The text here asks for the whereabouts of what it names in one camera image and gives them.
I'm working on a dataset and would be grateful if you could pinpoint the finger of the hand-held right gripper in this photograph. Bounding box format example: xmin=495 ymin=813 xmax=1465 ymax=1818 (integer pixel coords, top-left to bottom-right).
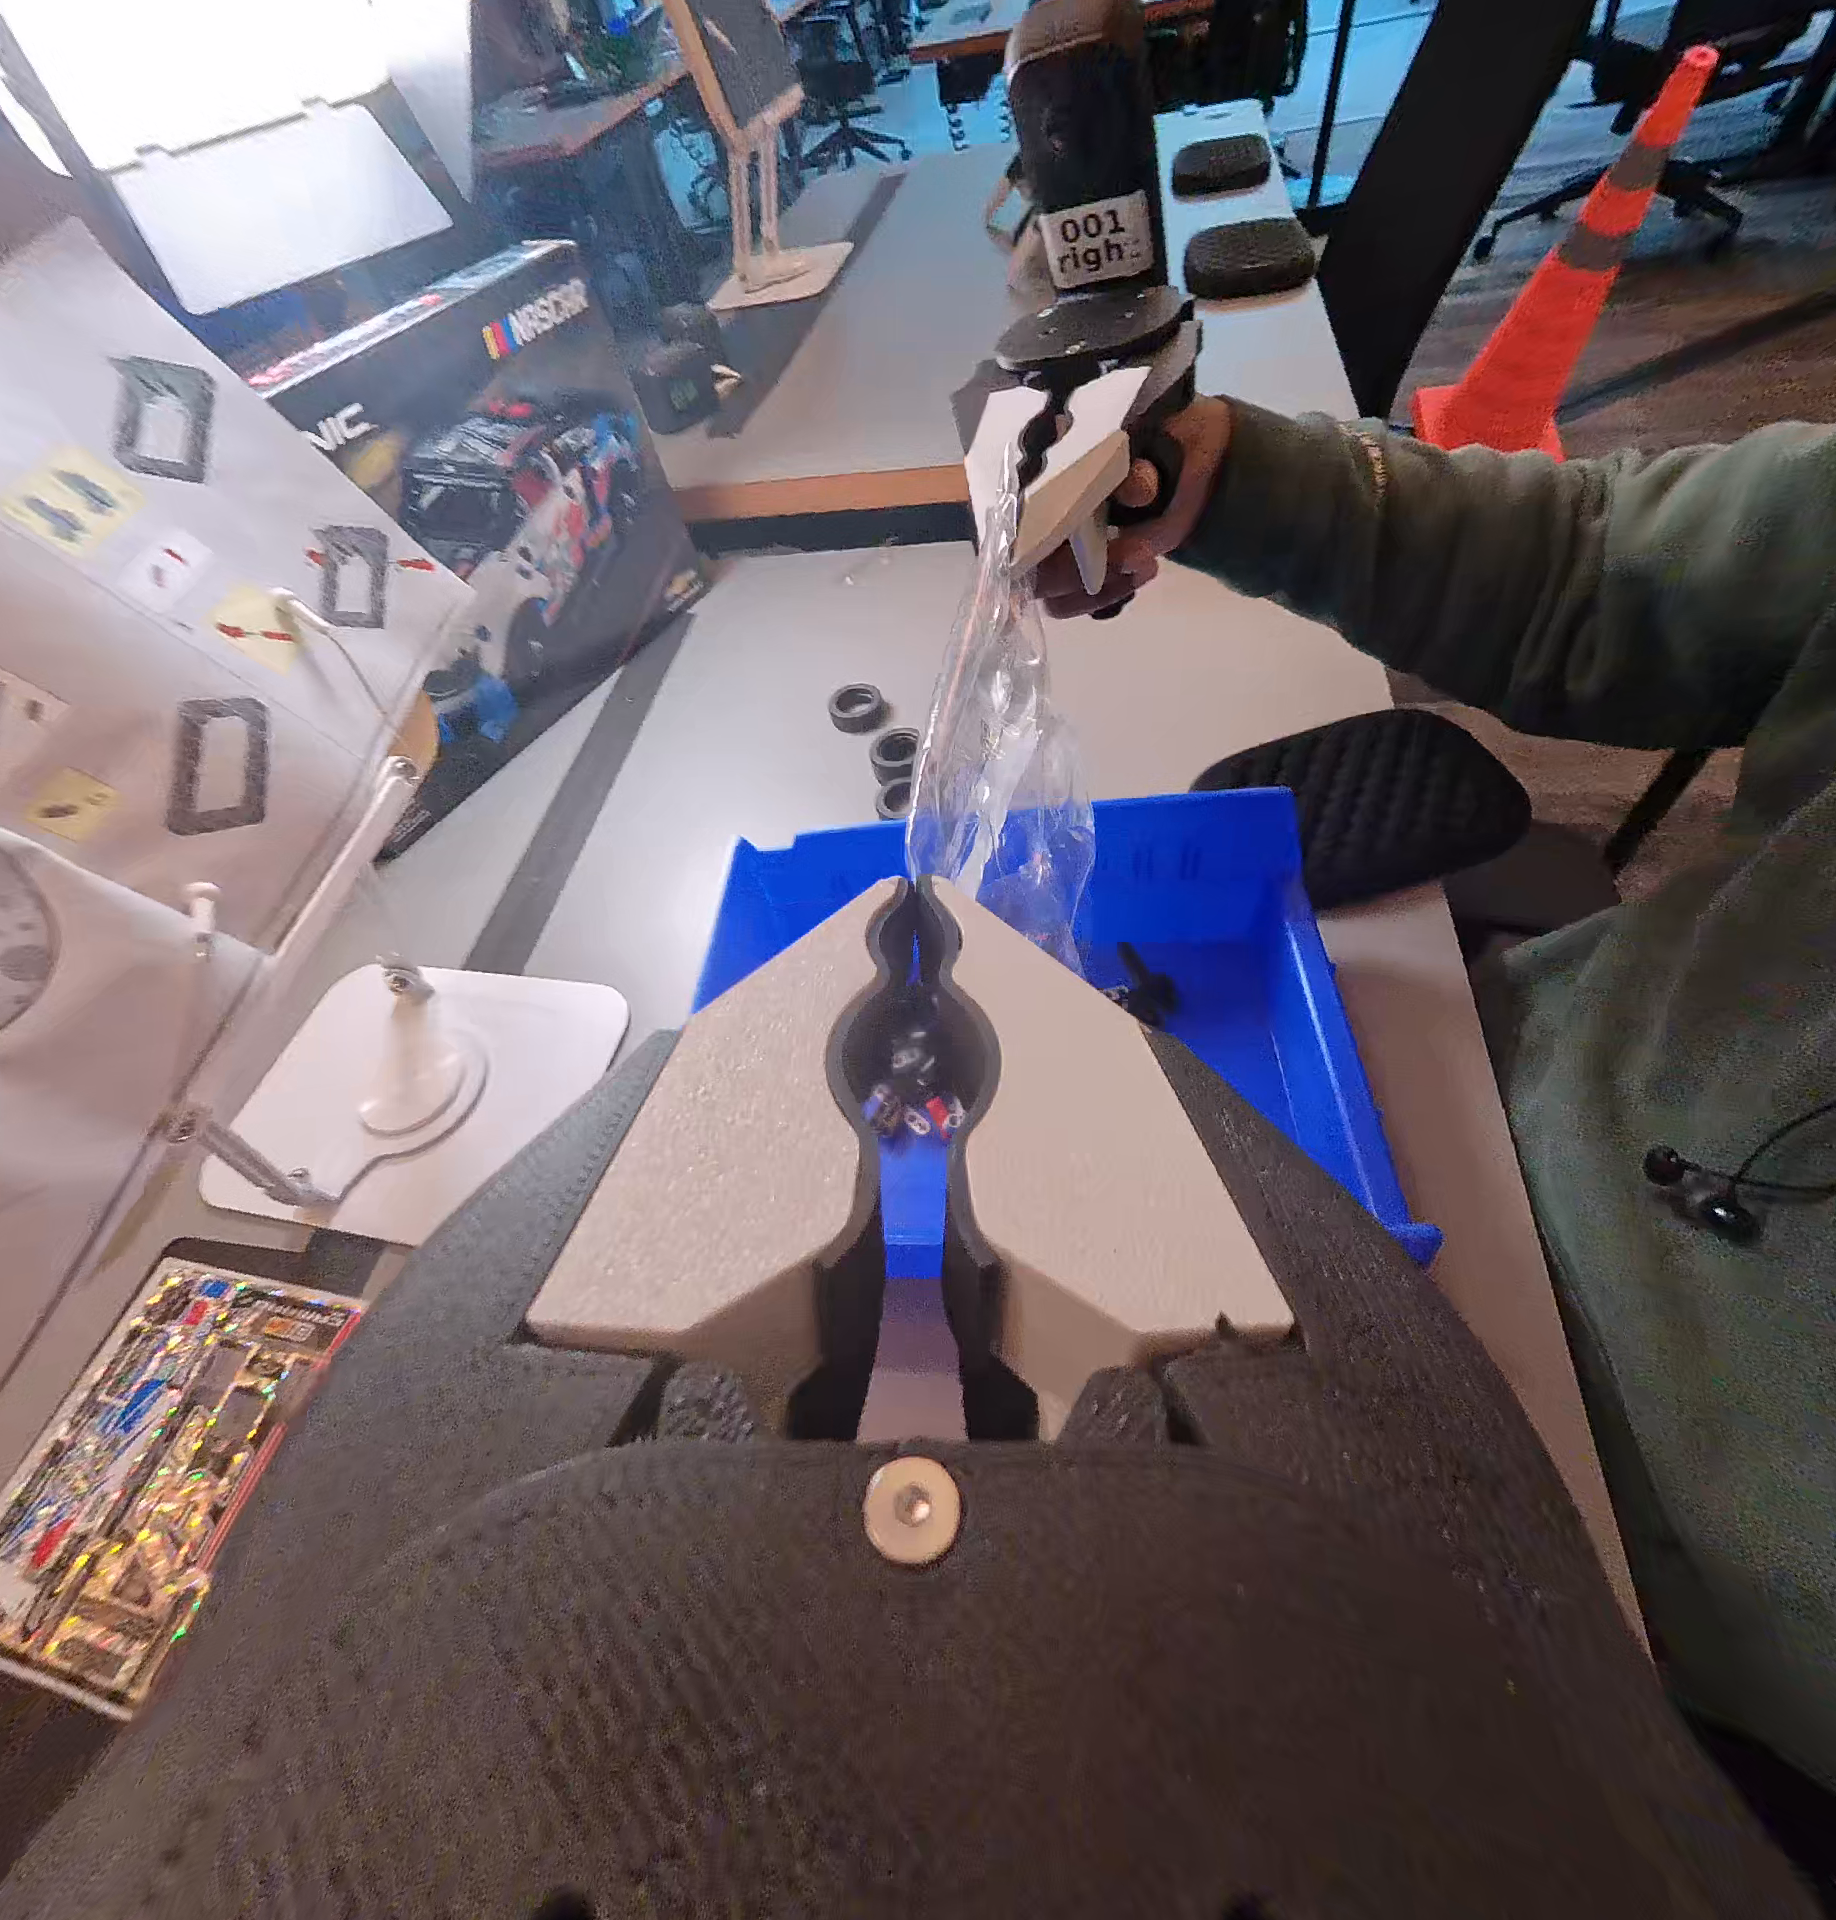
xmin=1008 ymin=364 xmax=1157 ymax=579
xmin=960 ymin=381 xmax=1062 ymax=579

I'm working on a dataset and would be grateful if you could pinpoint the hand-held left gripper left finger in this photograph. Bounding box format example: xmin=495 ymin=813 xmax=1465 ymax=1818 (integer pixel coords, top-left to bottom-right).
xmin=525 ymin=873 xmax=920 ymax=1427

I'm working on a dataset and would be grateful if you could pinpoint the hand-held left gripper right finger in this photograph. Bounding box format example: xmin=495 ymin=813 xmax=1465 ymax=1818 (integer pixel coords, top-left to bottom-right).
xmin=918 ymin=873 xmax=1299 ymax=1427

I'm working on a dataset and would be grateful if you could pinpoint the blue plastic bin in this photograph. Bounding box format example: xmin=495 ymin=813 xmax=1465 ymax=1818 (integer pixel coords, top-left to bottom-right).
xmin=692 ymin=785 xmax=1446 ymax=1290

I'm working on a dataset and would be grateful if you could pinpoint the small clear plastic bag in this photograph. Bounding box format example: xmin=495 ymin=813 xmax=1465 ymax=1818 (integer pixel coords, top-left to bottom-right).
xmin=902 ymin=524 xmax=1105 ymax=983

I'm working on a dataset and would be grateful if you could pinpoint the holographic sticker sheet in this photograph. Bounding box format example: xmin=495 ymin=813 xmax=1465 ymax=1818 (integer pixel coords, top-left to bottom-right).
xmin=0 ymin=1259 xmax=366 ymax=1719

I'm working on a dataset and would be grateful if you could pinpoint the lego instruction booklet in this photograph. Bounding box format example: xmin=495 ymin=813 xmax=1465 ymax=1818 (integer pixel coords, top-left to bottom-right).
xmin=0 ymin=216 xmax=479 ymax=1449

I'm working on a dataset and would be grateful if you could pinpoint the person's right forearm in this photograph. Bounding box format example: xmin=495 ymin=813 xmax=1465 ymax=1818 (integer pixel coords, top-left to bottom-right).
xmin=1173 ymin=396 xmax=1836 ymax=751

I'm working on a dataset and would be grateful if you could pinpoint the lego set box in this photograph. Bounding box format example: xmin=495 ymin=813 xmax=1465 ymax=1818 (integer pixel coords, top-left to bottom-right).
xmin=251 ymin=240 xmax=711 ymax=859

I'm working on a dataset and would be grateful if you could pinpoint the grey wood-edged table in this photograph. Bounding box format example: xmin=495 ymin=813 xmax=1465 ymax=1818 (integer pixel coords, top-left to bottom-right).
xmin=662 ymin=95 xmax=1362 ymax=522

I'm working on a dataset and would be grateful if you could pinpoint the white book stand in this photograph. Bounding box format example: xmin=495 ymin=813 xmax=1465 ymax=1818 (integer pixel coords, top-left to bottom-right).
xmin=168 ymin=591 xmax=630 ymax=1248

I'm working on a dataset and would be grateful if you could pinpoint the plywood stand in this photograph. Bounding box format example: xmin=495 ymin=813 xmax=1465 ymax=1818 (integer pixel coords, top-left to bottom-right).
xmin=662 ymin=0 xmax=856 ymax=313

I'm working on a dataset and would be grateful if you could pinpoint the black mesh armrest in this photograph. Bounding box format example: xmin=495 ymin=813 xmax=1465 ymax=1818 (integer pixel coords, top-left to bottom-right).
xmin=1190 ymin=708 xmax=1533 ymax=909

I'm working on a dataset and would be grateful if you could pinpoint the orange traffic cone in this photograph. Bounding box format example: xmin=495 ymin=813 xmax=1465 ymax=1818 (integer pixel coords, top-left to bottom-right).
xmin=1410 ymin=44 xmax=1723 ymax=460

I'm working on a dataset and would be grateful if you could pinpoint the person's green sweatshirt torso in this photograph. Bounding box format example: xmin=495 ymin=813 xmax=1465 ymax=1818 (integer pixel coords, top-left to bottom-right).
xmin=1502 ymin=719 xmax=1836 ymax=1764

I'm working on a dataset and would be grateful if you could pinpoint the white lit panel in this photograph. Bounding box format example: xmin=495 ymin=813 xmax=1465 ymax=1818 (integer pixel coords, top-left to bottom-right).
xmin=0 ymin=0 xmax=479 ymax=318

